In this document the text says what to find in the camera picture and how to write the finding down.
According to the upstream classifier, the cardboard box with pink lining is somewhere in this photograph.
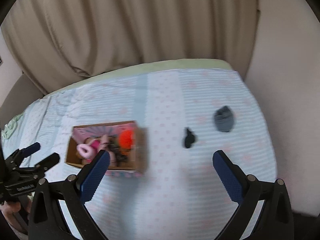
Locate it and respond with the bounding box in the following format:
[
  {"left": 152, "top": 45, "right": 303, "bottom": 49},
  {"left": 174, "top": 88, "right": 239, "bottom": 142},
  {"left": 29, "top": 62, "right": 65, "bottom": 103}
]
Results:
[{"left": 65, "top": 120, "right": 148, "bottom": 177}]

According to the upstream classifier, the left hand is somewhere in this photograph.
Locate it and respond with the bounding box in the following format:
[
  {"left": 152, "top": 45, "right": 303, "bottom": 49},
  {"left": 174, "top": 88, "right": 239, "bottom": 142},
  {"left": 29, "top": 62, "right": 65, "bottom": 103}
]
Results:
[{"left": 1, "top": 202, "right": 26, "bottom": 233}]

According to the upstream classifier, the small black cloth item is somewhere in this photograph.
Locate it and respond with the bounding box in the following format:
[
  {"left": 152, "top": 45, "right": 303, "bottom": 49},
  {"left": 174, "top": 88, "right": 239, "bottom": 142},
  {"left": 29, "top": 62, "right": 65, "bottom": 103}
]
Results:
[{"left": 184, "top": 127, "right": 197, "bottom": 148}]

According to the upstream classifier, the black grey scrunchie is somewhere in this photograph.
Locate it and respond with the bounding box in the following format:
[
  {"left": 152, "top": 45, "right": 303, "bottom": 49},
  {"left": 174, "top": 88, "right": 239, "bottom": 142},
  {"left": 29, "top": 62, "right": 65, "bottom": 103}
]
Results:
[{"left": 108, "top": 142, "right": 128, "bottom": 163}]

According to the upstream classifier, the pink fluffy slipper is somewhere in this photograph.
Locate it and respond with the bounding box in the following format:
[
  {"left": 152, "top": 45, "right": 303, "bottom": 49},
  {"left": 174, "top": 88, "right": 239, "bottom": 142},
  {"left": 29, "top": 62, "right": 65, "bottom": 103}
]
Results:
[{"left": 76, "top": 144, "right": 97, "bottom": 159}]

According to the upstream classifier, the beige curtain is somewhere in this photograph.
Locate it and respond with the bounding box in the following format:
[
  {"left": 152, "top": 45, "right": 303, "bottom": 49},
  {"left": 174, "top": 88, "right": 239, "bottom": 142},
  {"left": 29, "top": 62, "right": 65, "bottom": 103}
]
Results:
[{"left": 1, "top": 0, "right": 258, "bottom": 93}]

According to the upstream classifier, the magenta pouch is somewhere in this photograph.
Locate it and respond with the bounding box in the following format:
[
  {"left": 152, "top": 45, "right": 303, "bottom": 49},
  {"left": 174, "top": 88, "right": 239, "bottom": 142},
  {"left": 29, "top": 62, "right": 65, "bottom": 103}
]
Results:
[{"left": 89, "top": 139, "right": 100, "bottom": 151}]

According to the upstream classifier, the orange fluffy pompom keychain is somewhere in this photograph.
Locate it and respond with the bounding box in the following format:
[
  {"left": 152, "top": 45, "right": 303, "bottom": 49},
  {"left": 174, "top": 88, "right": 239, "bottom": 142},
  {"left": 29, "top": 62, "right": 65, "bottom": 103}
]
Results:
[{"left": 118, "top": 129, "right": 135, "bottom": 155}]

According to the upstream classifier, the grey fluffy folded cloth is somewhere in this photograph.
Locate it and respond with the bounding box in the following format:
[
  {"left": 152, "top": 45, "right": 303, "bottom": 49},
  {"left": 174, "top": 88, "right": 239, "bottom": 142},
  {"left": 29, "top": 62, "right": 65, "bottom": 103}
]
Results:
[{"left": 213, "top": 106, "right": 235, "bottom": 132}]

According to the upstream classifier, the checkered blue pink bedspread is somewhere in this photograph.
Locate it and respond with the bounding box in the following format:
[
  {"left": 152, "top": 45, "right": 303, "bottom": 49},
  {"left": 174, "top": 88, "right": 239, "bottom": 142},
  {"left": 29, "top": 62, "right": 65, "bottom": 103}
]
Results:
[{"left": 2, "top": 69, "right": 277, "bottom": 239}]

